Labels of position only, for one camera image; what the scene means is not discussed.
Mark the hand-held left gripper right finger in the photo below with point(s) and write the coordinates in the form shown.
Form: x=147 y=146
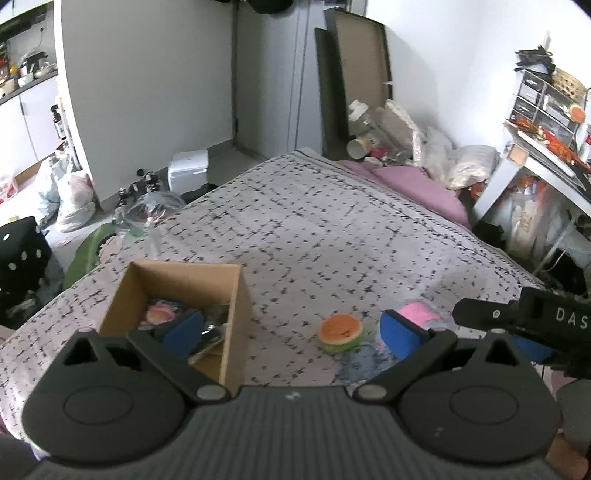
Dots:
x=399 y=337

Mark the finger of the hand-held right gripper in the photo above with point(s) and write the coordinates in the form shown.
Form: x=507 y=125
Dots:
x=487 y=314
x=538 y=350

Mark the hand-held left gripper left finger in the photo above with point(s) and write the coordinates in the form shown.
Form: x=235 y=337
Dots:
x=182 y=333

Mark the blue pink tissue pack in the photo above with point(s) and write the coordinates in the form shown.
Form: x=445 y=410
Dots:
x=159 y=314

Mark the dark grey plastic pouch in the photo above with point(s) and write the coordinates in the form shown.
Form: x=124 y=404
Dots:
x=214 y=330

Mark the pink grey plush toy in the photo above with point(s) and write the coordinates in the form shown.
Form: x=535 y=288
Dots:
x=369 y=364

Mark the brown cardboard box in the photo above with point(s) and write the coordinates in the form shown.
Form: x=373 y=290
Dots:
x=238 y=332

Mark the orange green burger plush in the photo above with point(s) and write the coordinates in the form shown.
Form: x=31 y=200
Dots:
x=339 y=330

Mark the green plush cushion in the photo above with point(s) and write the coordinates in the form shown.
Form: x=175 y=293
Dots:
x=85 y=256

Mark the clear plastic bag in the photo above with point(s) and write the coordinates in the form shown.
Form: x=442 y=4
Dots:
x=150 y=210

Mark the white desk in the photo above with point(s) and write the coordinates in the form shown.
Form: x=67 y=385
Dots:
x=496 y=184

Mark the black clothing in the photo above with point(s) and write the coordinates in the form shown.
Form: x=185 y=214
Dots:
x=198 y=193

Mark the pink pillow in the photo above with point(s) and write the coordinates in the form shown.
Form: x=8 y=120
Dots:
x=415 y=189

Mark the white crumpled plastic bags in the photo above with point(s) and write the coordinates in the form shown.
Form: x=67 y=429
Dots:
x=466 y=166

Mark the black tripod gear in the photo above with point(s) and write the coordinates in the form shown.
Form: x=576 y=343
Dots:
x=138 y=184

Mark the white box appliance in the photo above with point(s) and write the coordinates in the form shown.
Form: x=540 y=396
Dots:
x=187 y=173

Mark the white plastic bag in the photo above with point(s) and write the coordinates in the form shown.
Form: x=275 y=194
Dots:
x=76 y=203

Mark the black white dotted cushion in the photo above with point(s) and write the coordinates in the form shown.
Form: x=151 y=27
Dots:
x=23 y=258

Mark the paper cup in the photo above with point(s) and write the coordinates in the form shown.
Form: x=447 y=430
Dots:
x=358 y=147

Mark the grey blue plastic bag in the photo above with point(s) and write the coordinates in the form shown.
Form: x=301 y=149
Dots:
x=48 y=184

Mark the grey drawer organizer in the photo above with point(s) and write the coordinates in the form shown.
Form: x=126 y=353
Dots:
x=531 y=101

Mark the clear plastic jar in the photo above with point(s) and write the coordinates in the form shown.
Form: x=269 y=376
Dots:
x=362 y=120

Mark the red white bag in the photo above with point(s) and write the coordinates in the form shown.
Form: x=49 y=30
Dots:
x=8 y=188

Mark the wicker basket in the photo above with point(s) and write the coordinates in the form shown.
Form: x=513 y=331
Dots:
x=567 y=84

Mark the dark leaning board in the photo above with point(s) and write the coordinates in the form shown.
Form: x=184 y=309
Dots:
x=330 y=101

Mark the black bag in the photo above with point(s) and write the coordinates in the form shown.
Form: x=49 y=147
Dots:
x=533 y=60

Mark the white kitchen counter cabinet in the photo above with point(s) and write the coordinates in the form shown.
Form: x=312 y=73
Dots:
x=27 y=124

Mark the grey cabinet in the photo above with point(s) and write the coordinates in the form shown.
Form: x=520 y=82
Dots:
x=272 y=74

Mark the brown framed board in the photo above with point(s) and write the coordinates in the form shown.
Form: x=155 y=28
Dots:
x=362 y=55

